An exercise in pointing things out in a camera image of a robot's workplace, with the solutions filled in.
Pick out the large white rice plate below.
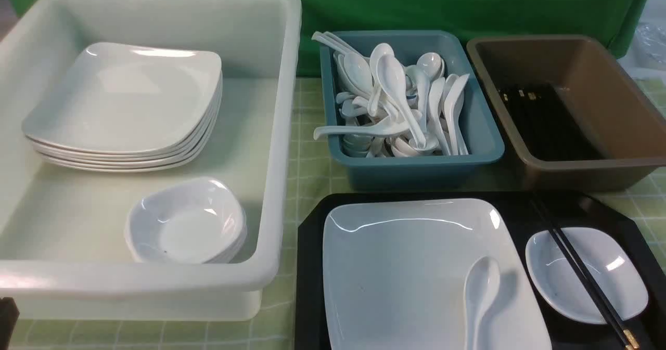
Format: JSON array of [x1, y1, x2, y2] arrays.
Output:
[[323, 198, 553, 349]]

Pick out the white ceramic soup spoon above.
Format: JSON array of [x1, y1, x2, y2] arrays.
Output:
[[463, 256, 501, 349]]

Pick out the small white sauce dish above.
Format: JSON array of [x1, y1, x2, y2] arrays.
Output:
[[525, 227, 649, 325]]

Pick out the black chopstick gold tip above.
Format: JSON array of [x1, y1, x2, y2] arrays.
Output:
[[531, 192, 640, 349]]

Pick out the stacked white plate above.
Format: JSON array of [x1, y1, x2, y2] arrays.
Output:
[[25, 75, 223, 161], [22, 42, 222, 155]]

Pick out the top stacked white plate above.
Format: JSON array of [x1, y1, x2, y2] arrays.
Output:
[[22, 42, 222, 155]]

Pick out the white spoon over bin edge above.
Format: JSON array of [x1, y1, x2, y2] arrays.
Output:
[[313, 117, 409, 140]]

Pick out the white spoon upright in bin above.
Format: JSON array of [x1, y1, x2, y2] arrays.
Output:
[[376, 54, 427, 149]]

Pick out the stack of small white bowls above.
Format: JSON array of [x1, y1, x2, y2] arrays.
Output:
[[124, 177, 248, 264]]

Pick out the teal plastic spoon bin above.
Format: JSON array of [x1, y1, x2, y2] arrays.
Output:
[[328, 30, 505, 191]]

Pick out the black serving tray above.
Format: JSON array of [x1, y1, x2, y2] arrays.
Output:
[[293, 190, 665, 349]]

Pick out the pile of black chopsticks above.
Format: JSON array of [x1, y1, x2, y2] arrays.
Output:
[[498, 83, 604, 161]]

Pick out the brown plastic chopstick bin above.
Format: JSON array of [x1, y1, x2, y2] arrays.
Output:
[[466, 34, 665, 192]]

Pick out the large white plastic tub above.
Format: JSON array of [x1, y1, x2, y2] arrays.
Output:
[[2, 0, 301, 321]]

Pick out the green checkered tablecloth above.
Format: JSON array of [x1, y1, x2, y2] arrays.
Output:
[[9, 78, 664, 349]]

